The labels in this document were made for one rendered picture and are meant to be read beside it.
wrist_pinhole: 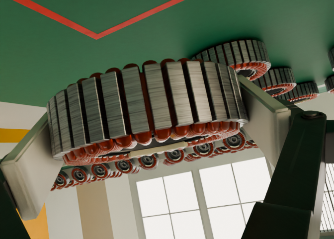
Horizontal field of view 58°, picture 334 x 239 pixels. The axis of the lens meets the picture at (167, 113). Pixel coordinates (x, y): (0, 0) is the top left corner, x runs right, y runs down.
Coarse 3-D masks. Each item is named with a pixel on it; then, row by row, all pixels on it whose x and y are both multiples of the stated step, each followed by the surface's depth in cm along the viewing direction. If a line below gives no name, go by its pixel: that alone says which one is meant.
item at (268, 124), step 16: (240, 80) 18; (256, 96) 15; (256, 112) 15; (272, 112) 13; (288, 112) 13; (256, 128) 16; (272, 128) 13; (288, 128) 13; (256, 144) 16; (272, 144) 14; (272, 160) 14
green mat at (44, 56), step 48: (0, 0) 22; (48, 0) 23; (96, 0) 24; (144, 0) 25; (192, 0) 27; (240, 0) 28; (288, 0) 30; (0, 48) 28; (48, 48) 30; (96, 48) 32; (144, 48) 35; (192, 48) 38; (288, 48) 45; (0, 96) 41; (48, 96) 45
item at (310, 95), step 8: (328, 80) 71; (296, 88) 72; (304, 88) 71; (312, 88) 71; (328, 88) 72; (280, 96) 73; (288, 96) 72; (296, 96) 71; (304, 96) 71; (312, 96) 72
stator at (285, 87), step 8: (272, 72) 53; (280, 72) 53; (288, 72) 54; (256, 80) 53; (264, 80) 54; (272, 80) 53; (280, 80) 53; (288, 80) 53; (264, 88) 53; (272, 88) 53; (280, 88) 58; (288, 88) 56; (272, 96) 61
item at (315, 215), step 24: (312, 120) 12; (288, 144) 10; (312, 144) 10; (288, 168) 9; (312, 168) 9; (288, 192) 8; (312, 192) 8; (264, 216) 7; (288, 216) 7; (312, 216) 7
